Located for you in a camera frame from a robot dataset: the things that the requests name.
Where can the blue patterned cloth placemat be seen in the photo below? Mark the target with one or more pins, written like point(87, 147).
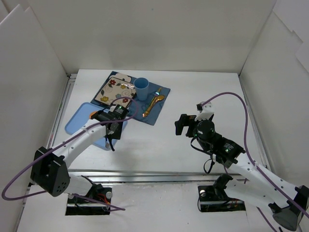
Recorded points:
point(141, 106)

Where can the iridescent metal fork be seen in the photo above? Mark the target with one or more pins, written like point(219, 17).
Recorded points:
point(156, 94)

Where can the blue plastic cup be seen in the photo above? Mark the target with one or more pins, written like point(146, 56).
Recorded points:
point(141, 86)

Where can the floral square ceramic plate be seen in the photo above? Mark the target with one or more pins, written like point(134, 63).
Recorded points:
point(114, 90)

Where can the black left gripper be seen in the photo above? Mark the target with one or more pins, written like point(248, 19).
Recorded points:
point(115, 132)

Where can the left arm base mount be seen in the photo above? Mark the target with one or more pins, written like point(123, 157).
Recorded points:
point(81, 207)

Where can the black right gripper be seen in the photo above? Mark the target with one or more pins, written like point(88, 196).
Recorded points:
point(189, 124)

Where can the gold ornate spoon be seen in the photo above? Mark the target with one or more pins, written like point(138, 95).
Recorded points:
point(148, 110)

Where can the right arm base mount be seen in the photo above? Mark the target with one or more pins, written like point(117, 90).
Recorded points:
point(213, 198)

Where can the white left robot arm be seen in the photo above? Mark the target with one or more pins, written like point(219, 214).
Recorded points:
point(51, 171)

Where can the sugared ring donut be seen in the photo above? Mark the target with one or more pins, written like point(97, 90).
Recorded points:
point(92, 114)

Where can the light blue plastic tray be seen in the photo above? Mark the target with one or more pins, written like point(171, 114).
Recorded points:
point(80, 117)

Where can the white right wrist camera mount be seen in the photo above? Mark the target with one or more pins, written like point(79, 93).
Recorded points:
point(206, 111)

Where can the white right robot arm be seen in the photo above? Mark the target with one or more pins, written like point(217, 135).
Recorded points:
point(287, 202)

